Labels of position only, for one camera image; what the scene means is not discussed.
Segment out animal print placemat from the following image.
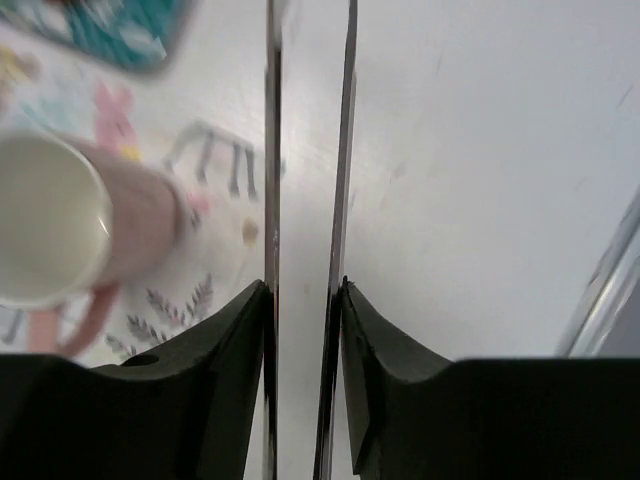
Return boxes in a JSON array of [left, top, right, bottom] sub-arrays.
[[1, 31, 264, 366]]

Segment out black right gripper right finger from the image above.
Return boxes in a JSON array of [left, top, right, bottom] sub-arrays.
[[341, 282, 639, 479]]

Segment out pink mug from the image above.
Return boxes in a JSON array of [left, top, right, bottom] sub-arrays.
[[1, 131, 187, 358]]

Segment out teal floral serving tray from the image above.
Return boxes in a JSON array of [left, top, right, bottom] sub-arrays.
[[1, 0, 195, 74]]

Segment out metal tongs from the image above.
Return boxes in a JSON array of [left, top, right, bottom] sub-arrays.
[[262, 1, 359, 479]]

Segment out aluminium table frame rail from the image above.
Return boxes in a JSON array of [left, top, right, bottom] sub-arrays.
[[556, 197, 639, 358]]

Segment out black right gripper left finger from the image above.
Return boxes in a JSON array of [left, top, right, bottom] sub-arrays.
[[1, 281, 265, 479]]

